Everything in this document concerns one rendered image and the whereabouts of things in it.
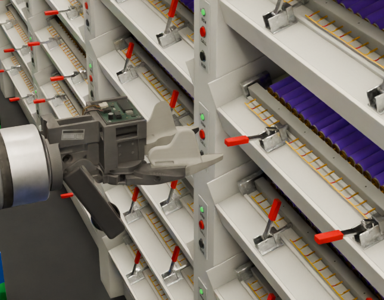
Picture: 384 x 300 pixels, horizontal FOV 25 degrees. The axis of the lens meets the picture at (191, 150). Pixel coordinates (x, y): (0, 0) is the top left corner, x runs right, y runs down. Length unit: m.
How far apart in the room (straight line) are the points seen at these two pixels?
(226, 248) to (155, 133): 0.56
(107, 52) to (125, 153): 1.12
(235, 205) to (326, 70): 0.47
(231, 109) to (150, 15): 0.44
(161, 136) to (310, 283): 0.39
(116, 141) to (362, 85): 0.31
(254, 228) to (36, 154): 0.58
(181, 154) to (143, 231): 1.10
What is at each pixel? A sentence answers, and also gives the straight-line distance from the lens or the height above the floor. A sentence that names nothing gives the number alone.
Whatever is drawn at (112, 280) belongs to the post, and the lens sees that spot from 2.47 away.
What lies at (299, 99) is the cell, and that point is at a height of 0.98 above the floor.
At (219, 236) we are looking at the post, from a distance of 1.58.
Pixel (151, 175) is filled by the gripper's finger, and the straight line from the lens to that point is 1.01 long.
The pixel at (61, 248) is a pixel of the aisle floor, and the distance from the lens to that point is 2.72.
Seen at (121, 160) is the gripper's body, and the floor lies 1.07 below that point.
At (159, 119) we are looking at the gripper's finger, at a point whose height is 1.08.
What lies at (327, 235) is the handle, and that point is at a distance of 1.09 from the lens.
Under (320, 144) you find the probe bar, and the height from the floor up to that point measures 0.97.
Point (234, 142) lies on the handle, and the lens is 1.28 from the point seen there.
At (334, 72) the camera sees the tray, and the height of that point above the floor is 1.13.
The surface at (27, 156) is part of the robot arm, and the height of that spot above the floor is 1.10.
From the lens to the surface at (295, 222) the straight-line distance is 1.41.
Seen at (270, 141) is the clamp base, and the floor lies 0.95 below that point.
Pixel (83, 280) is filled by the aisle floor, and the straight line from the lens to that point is 2.58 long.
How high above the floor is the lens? 1.58
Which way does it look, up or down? 30 degrees down
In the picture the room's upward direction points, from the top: straight up
